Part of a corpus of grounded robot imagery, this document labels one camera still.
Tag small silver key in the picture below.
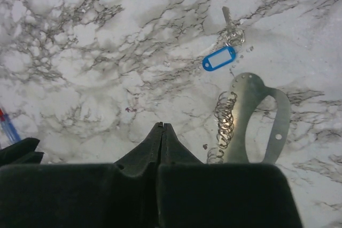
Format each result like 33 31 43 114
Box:
222 6 245 47

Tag blue key tag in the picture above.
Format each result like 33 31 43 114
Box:
202 46 236 72

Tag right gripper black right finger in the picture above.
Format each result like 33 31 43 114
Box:
160 123 202 166

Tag blue red handled screwdriver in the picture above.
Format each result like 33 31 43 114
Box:
1 109 21 144

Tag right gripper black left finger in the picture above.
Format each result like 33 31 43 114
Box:
114 122 163 175

